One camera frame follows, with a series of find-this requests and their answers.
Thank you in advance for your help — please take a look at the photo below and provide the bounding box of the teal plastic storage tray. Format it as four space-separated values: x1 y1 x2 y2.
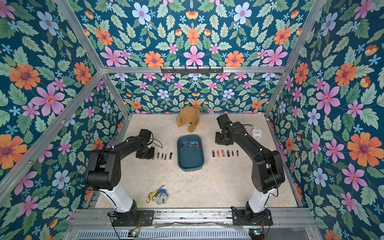
177 135 205 172

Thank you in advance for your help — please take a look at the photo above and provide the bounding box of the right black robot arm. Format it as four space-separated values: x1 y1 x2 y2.
215 114 285 214

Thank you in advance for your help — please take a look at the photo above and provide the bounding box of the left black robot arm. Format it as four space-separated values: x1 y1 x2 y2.
85 129 155 215

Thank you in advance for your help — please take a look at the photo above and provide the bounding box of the brown teddy bear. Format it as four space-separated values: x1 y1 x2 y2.
176 107 201 133

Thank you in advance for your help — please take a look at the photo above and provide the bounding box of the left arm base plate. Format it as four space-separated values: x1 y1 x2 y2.
112 210 155 227

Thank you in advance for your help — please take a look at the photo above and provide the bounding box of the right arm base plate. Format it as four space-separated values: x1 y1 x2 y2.
231 207 273 226

